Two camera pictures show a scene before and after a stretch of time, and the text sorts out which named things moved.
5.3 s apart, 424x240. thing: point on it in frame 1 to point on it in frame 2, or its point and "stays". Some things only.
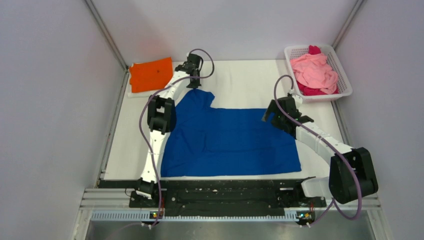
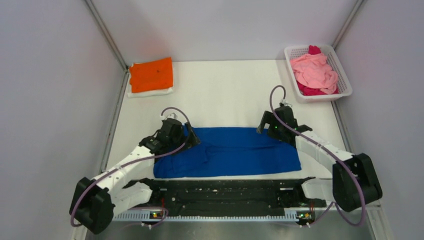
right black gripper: [273, 108] to [269, 117]
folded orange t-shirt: [151, 75] stays
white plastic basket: [344, 86] stays
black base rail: [221, 197] stays
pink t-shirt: [313, 71] stays
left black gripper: [195, 84] to [193, 140]
